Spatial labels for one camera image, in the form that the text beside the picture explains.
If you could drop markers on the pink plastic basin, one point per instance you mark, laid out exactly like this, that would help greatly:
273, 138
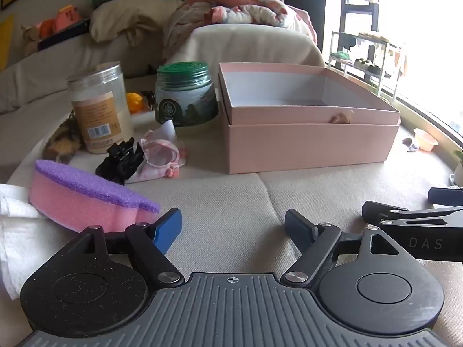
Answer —
425, 140

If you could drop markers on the black flat board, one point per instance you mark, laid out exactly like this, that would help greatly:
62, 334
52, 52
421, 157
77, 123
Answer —
61, 34

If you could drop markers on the black metal shelf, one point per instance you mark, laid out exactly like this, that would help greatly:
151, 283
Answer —
356, 7

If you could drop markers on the pink white cloth pouch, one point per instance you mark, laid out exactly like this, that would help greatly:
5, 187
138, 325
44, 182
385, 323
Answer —
159, 155

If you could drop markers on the orange rubber toy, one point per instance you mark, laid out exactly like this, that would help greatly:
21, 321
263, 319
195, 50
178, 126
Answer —
134, 103

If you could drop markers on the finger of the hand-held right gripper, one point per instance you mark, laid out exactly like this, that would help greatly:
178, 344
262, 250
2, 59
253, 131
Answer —
446, 197
383, 212

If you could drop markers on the pink floral blanket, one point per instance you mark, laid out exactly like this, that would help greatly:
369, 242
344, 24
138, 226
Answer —
246, 11

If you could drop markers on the pink and purple sponge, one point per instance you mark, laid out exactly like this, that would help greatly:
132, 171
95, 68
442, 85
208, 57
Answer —
90, 202

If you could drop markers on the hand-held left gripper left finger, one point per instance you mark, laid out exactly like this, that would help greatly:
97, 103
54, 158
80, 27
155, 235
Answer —
168, 226

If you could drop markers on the black hair claw clip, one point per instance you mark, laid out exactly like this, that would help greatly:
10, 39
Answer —
119, 164

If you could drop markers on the grey slipper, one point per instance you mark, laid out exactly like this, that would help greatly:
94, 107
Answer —
410, 144

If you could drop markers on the white shoe rack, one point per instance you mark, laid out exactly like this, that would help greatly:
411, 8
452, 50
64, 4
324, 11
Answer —
376, 61

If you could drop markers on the white paper towel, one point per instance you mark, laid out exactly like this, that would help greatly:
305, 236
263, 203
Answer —
21, 245

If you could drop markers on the pink cardboard box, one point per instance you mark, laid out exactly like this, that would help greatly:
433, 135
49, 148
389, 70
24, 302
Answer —
307, 144

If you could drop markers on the small black clip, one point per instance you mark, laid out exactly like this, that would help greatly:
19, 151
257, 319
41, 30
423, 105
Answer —
149, 99

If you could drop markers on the cream pillow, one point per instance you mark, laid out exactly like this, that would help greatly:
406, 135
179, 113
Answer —
126, 21

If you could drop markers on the glass jar with green lid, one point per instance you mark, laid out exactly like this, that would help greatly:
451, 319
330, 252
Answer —
184, 97

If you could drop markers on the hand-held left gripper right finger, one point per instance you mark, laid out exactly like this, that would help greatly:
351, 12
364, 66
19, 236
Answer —
298, 224

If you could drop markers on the beige plush toy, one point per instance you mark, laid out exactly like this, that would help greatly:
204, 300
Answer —
30, 38

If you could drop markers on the clear jar with beige label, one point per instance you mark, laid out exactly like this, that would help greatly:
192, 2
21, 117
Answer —
101, 115

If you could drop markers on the yellow cushion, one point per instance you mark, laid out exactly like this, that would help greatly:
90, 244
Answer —
5, 43

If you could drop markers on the orange plush toy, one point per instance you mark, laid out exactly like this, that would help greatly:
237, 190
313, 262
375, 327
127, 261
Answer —
63, 20

